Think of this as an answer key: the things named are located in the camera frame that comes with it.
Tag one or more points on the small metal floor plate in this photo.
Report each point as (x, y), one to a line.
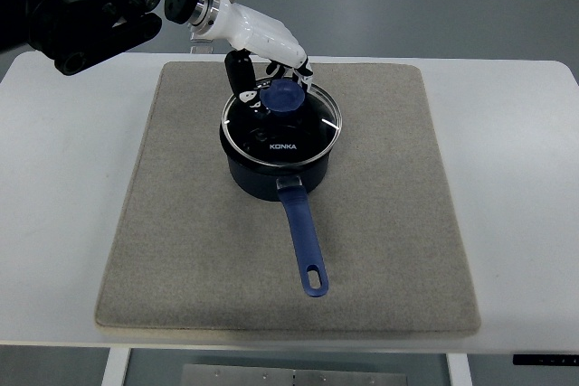
(201, 45)

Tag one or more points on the grey felt mat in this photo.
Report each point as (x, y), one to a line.
(196, 255)

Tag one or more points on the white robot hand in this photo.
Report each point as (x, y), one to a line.
(249, 31)

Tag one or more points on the black table control panel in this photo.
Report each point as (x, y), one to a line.
(554, 360)

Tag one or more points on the dark blue saucepan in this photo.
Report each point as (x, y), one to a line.
(290, 185)

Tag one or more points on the glass lid blue knob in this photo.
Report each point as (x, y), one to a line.
(282, 125)

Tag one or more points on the white table leg frame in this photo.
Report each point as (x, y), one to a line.
(118, 358)

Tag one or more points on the grey metal base plate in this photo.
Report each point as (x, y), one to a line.
(204, 374)

